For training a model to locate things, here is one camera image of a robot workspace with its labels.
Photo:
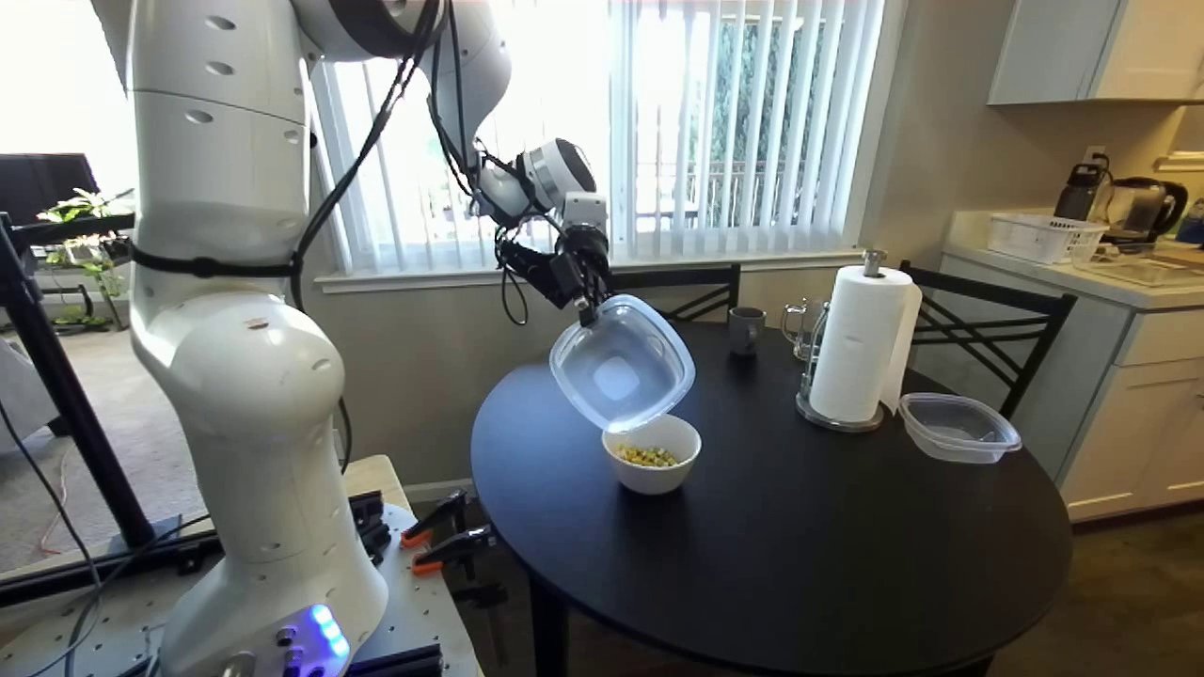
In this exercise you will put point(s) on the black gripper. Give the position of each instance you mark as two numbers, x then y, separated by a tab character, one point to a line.
546	267

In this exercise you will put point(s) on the clear plastic container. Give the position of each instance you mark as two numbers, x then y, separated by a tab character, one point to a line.
623	369

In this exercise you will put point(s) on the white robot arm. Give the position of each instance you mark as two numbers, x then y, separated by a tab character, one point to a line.
240	377

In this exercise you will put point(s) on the white round bowl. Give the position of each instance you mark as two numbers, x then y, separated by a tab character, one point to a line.
652	473

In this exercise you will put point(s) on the black chair with crossed back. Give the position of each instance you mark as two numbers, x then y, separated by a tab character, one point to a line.
681	267
990	283

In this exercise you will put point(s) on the small dark cup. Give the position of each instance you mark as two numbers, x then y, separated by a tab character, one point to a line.
746	332

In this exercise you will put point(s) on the glass shaker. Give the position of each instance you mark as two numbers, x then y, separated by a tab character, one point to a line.
799	329

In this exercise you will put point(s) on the white vertical window blinds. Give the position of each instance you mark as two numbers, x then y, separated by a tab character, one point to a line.
755	124

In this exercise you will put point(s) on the metal paper towel holder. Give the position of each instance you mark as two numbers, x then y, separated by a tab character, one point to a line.
830	418

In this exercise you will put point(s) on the orange black clamp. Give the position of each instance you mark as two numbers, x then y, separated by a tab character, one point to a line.
453	547
433	512

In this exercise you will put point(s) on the white paper towel roll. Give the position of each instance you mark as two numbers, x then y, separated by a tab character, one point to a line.
867	342

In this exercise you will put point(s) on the robot mounting table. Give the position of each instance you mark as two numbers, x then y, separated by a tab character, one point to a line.
399	604

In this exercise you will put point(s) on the clear container with lid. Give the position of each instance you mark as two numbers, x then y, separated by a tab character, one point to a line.
961	426

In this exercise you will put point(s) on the black coffee appliance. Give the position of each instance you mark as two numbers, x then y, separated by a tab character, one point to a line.
1082	186

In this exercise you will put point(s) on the green house plant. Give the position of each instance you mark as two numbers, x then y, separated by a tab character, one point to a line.
77	245

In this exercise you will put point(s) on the light stone countertop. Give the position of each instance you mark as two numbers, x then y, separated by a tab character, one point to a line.
1130	278

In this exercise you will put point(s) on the black tripod stand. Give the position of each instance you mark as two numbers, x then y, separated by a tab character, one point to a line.
60	387

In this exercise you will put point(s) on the black electric kettle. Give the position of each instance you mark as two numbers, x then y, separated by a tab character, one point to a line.
1141	210

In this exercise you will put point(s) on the white lower cabinet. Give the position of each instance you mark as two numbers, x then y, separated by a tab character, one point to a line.
1133	413

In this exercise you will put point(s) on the white cabinet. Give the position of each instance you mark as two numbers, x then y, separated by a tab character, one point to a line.
1133	413
1095	51

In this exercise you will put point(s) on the white upper cabinet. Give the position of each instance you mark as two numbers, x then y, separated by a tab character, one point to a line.
1095	51

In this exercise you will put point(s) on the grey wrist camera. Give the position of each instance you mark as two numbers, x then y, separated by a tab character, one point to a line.
586	208

